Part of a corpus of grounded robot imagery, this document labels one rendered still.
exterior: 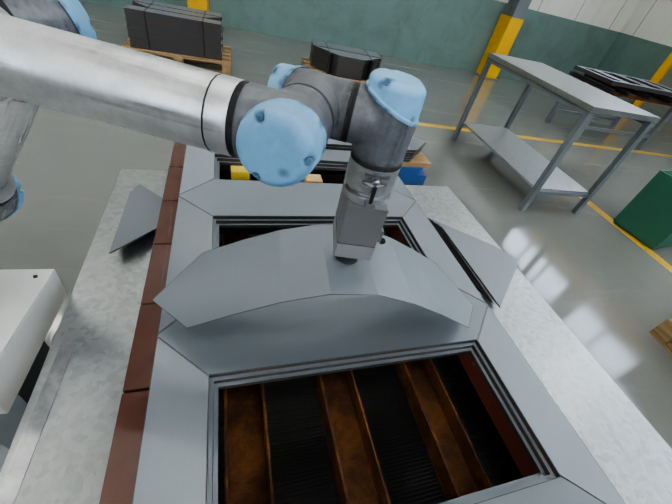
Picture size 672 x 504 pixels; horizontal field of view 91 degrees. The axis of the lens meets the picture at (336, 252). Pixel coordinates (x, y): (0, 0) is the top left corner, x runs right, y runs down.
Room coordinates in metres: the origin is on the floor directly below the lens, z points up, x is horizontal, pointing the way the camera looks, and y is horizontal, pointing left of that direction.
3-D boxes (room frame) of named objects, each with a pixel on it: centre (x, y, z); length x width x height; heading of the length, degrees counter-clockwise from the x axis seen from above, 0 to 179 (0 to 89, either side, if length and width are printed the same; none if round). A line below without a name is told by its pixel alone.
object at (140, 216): (0.75, 0.60, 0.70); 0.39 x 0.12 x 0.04; 24
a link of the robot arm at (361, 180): (0.45, -0.02, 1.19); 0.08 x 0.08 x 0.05
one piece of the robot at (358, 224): (0.45, -0.03, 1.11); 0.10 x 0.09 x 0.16; 101
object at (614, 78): (6.11, -3.65, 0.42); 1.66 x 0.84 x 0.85; 111
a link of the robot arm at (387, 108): (0.45, -0.02, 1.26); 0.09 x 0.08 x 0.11; 91
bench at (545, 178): (3.62, -1.61, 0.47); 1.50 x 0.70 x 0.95; 21
